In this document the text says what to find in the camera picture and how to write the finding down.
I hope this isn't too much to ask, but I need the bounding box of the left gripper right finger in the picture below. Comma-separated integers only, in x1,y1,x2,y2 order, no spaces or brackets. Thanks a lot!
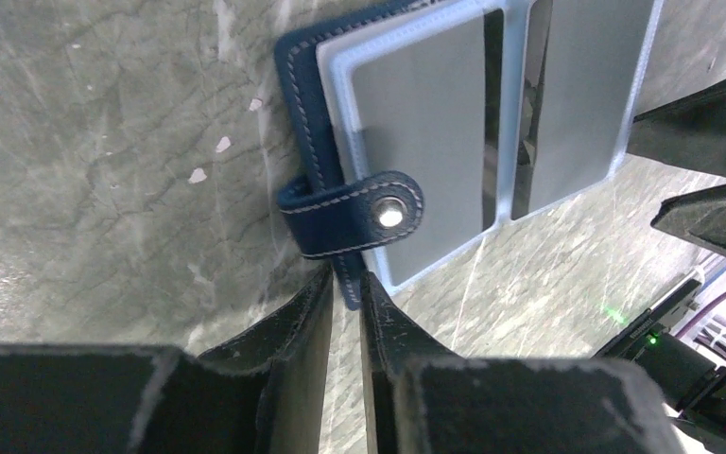
360,273,683,453

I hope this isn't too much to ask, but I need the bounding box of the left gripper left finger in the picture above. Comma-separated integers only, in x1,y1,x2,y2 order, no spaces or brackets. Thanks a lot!
0,267,333,453

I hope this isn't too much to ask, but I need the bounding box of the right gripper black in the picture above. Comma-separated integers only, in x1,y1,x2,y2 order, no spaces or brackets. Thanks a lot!
595,184,726,453

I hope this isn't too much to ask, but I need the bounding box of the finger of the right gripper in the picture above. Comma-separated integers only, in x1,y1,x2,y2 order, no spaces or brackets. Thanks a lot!
628,79,726,178

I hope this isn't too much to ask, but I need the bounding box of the blue leather card holder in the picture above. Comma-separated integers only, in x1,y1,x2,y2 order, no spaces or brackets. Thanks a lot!
274,1,662,310

